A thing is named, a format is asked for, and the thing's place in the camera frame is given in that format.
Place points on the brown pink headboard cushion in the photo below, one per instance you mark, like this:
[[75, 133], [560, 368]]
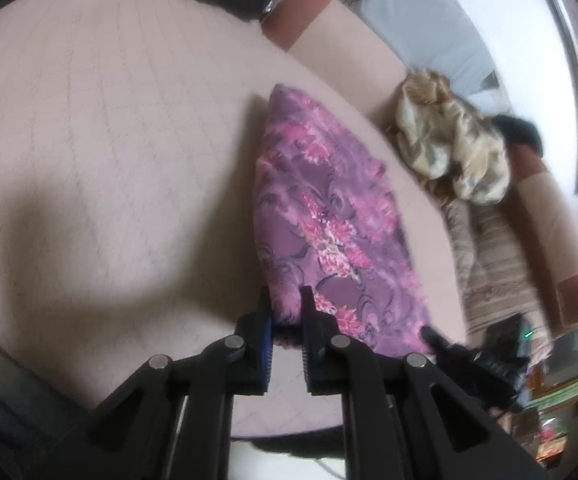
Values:
[[544, 223]]

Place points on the grey pillow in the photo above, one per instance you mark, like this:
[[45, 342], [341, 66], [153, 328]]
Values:
[[435, 34]]

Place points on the dark garment behind blanket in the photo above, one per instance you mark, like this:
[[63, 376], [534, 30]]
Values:
[[517, 131]]

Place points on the pink quilted bed cover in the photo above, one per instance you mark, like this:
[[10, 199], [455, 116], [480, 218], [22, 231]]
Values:
[[128, 136]]

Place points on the beige floral crumpled blanket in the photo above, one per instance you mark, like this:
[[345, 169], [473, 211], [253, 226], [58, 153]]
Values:
[[443, 138]]

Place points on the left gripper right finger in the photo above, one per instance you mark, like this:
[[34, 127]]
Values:
[[321, 365]]

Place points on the striped floral brown pillow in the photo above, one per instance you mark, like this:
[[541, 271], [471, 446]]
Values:
[[493, 275]]

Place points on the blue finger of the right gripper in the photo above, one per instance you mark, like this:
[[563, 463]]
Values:
[[434, 340]]

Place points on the purple floral long-sleeve shirt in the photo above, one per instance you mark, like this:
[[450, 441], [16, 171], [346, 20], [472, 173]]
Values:
[[325, 217]]

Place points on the pink brown bolster cushion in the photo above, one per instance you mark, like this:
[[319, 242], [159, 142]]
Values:
[[338, 47]]

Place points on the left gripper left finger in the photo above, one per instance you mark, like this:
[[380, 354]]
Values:
[[254, 367]]

